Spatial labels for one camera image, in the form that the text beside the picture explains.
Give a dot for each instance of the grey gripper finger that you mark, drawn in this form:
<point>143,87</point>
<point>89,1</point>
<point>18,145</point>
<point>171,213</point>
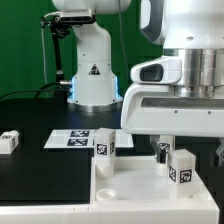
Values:
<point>219,153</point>

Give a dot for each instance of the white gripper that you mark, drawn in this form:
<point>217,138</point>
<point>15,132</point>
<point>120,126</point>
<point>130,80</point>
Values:
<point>150,106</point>

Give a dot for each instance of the white square table top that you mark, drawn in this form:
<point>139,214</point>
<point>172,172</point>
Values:
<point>135,179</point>

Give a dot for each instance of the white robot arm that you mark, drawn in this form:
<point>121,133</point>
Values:
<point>180,93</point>

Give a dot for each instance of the white L-shaped obstacle fence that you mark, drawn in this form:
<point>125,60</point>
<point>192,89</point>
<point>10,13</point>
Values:
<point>200,209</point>

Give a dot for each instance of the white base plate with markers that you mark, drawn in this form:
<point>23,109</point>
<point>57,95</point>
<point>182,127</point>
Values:
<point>83,138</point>

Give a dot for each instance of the silver camera on stand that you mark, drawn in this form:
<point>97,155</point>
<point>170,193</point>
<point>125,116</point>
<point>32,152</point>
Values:
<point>76,16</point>

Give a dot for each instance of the black camera stand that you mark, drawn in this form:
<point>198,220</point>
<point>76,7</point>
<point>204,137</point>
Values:
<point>59,30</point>

